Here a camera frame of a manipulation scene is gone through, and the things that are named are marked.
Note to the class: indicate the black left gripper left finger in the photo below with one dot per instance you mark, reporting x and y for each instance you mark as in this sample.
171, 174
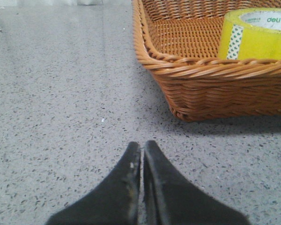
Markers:
114, 201

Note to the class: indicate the brown wicker basket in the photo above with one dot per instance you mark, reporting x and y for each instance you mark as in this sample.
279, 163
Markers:
177, 42

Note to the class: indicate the yellow tape roll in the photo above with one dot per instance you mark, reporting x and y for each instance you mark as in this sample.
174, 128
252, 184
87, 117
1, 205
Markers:
251, 33

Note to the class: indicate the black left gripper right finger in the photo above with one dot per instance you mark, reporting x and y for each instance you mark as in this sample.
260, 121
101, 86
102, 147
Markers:
171, 199

